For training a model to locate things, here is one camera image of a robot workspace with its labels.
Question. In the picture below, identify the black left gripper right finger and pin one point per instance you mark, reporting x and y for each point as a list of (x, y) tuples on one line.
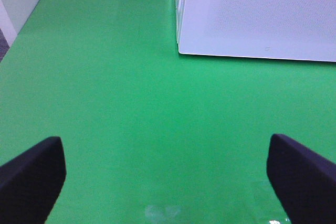
[(303, 181)]

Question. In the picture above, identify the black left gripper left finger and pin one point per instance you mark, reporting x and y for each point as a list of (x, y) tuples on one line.
[(32, 181)]

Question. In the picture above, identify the white microwave door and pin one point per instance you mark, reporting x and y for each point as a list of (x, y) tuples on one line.
[(274, 29)]

